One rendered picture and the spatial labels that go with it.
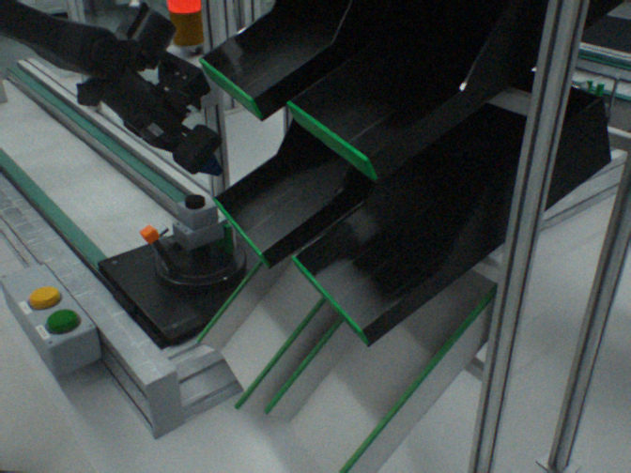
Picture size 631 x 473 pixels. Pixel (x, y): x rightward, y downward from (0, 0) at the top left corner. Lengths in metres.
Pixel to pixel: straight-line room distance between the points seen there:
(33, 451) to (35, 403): 0.09
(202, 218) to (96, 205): 0.44
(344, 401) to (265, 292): 0.19
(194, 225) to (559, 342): 0.60
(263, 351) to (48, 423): 0.35
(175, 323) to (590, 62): 1.56
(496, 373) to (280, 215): 0.27
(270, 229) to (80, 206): 0.75
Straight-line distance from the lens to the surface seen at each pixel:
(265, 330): 0.85
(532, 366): 1.11
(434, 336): 0.72
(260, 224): 0.74
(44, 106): 1.95
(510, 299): 0.63
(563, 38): 0.53
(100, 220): 1.37
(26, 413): 1.08
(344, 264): 0.67
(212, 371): 0.97
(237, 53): 0.73
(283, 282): 0.86
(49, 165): 1.62
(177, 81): 0.94
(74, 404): 1.07
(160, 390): 0.94
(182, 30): 1.14
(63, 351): 1.03
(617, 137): 0.73
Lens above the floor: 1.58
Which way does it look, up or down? 32 degrees down
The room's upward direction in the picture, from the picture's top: straight up
